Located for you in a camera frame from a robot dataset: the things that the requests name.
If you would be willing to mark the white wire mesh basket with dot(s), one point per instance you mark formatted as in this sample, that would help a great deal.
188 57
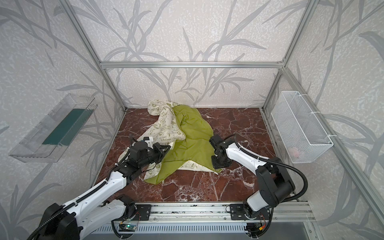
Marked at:
299 127

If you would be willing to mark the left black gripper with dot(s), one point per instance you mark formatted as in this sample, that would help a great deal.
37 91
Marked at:
157 151

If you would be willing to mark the pink object in basket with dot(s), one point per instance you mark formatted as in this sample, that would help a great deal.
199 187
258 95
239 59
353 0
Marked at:
295 153

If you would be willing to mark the clear plastic wall tray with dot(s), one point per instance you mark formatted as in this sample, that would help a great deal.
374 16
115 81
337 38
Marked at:
48 141

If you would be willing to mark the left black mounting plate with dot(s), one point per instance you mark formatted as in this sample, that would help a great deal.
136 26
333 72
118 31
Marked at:
141 211

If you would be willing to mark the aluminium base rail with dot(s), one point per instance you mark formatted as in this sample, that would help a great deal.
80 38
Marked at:
190 213

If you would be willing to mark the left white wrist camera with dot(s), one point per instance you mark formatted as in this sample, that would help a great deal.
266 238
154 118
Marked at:
149 141

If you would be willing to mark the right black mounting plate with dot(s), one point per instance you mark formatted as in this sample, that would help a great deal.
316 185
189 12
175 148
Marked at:
242 212

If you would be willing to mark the aluminium frame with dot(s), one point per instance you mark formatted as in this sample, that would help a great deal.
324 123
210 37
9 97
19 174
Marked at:
355 173

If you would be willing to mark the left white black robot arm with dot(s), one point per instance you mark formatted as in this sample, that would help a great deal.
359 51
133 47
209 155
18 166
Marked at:
58 224

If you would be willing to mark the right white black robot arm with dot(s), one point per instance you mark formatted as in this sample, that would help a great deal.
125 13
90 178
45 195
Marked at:
273 180

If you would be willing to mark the white green printed jacket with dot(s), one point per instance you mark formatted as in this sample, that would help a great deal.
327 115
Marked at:
188 134

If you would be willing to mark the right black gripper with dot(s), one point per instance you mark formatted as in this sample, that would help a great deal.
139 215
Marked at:
218 159

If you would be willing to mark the black mounting plate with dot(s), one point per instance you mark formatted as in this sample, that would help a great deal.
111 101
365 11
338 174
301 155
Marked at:
141 211
242 212

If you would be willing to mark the green circuit board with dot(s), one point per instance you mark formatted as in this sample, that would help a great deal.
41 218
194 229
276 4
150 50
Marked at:
126 227

